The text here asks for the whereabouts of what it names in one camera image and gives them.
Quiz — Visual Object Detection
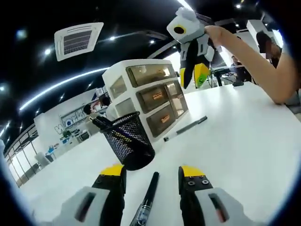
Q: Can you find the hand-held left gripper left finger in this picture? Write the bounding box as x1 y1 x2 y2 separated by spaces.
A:
53 164 127 226

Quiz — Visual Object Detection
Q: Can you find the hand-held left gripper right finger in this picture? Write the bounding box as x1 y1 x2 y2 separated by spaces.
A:
177 165 246 226

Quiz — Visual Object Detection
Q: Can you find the black cap clear barrel pen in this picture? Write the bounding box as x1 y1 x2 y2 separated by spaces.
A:
129 171 160 226

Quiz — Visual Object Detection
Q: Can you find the slim dark grey pen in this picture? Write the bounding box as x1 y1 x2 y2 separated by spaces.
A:
163 115 208 143

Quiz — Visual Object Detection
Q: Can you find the white desk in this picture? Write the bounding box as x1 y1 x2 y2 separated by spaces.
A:
17 81 301 226

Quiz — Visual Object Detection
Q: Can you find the person's right hand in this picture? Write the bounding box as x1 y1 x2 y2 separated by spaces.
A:
204 25 223 46

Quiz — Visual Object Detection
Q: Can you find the white drawer organizer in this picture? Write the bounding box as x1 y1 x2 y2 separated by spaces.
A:
102 59 190 143

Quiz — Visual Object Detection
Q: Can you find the black mesh pen holder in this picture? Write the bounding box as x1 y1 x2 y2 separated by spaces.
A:
100 111 156 171

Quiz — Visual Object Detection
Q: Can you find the white ceiling air vent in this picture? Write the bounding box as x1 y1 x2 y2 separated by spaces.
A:
54 22 105 62

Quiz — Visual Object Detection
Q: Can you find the curved ceiling light strip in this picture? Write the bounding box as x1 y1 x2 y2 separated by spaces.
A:
18 67 111 111

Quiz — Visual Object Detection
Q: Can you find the wall lettering sign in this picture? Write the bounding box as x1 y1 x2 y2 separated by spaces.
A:
54 113 90 135

